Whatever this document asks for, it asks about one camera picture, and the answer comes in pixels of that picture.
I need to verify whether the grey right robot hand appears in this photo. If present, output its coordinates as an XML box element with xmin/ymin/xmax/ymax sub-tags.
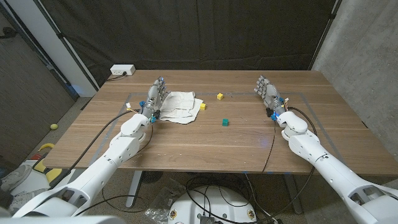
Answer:
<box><xmin>254</xmin><ymin>75</ymin><xmax>287</xmax><ymax>118</ymax></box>

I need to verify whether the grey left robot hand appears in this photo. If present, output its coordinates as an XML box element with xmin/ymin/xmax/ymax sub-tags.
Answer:
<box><xmin>140</xmin><ymin>77</ymin><xmax>170</xmax><ymax>121</ymax></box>

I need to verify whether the white cloth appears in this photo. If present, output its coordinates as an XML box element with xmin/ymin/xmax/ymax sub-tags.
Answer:
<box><xmin>159</xmin><ymin>91</ymin><xmax>205</xmax><ymax>125</ymax></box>

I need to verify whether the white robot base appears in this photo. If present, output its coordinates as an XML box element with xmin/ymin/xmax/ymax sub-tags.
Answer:
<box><xmin>167</xmin><ymin>185</ymin><xmax>258</xmax><ymax>224</ymax></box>

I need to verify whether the white power strip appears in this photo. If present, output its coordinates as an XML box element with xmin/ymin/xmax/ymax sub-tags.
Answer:
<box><xmin>109</xmin><ymin>64</ymin><xmax>136</xmax><ymax>77</ymax></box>

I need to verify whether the black round floor object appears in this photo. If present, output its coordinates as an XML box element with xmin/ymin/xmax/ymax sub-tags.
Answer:
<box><xmin>141</xmin><ymin>170</ymin><xmax>164</xmax><ymax>184</ymax></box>

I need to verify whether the black backdrop stand pole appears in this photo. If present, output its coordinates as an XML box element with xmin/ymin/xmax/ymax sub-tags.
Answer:
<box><xmin>32</xmin><ymin>0</ymin><xmax>100</xmax><ymax>91</ymax></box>
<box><xmin>307</xmin><ymin>0</ymin><xmax>343</xmax><ymax>71</ymax></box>

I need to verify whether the black backdrop curtain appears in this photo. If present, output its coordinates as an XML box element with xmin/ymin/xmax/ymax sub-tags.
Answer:
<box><xmin>40</xmin><ymin>0</ymin><xmax>338</xmax><ymax>88</ymax></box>

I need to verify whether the white table leg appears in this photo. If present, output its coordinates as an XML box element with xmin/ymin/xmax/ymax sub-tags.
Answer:
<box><xmin>125</xmin><ymin>170</ymin><xmax>143</xmax><ymax>208</ymax></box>

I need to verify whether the grey table leg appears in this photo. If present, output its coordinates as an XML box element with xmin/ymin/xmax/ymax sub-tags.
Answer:
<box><xmin>283</xmin><ymin>174</ymin><xmax>304</xmax><ymax>215</ymax></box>

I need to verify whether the clear plastic bag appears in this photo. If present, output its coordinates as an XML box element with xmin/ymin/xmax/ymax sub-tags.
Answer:
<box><xmin>144</xmin><ymin>179</ymin><xmax>187</xmax><ymax>224</ymax></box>

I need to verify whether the yellow curved object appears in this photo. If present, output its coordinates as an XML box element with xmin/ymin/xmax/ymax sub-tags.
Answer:
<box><xmin>37</xmin><ymin>142</ymin><xmax>55</xmax><ymax>152</ymax></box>

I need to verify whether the yellow and black floor object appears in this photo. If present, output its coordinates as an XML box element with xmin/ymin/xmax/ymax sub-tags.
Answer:
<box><xmin>33</xmin><ymin>158</ymin><xmax>63</xmax><ymax>184</ymax></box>

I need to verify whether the grey sneaker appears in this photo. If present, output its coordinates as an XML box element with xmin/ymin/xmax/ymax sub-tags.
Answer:
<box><xmin>0</xmin><ymin>164</ymin><xmax>33</xmax><ymax>192</ymax></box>

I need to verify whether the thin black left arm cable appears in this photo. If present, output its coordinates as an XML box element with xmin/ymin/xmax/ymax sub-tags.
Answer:
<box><xmin>74</xmin><ymin>123</ymin><xmax>154</xmax><ymax>217</ymax></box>

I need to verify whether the black power strip cord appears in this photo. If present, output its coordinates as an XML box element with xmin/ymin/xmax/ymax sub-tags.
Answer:
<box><xmin>106</xmin><ymin>72</ymin><xmax>127</xmax><ymax>82</ymax></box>

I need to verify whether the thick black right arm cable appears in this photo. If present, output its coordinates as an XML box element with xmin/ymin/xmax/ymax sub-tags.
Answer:
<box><xmin>264</xmin><ymin>106</ymin><xmax>318</xmax><ymax>223</ymax></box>

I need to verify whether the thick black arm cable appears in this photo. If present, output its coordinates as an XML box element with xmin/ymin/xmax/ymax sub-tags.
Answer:
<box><xmin>48</xmin><ymin>107</ymin><xmax>142</xmax><ymax>190</ymax></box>
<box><xmin>264</xmin><ymin>106</ymin><xmax>318</xmax><ymax>223</ymax></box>

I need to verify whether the thin dark right hand cable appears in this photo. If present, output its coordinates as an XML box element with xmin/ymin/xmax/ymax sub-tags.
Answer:
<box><xmin>262</xmin><ymin>120</ymin><xmax>277</xmax><ymax>174</ymax></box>

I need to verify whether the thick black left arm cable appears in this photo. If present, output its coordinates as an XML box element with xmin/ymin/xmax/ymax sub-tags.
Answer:
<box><xmin>48</xmin><ymin>107</ymin><xmax>142</xmax><ymax>190</ymax></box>

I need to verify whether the black floor cable loop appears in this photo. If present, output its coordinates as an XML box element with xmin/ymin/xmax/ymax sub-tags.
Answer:
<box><xmin>185</xmin><ymin>175</ymin><xmax>252</xmax><ymax>224</ymax></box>

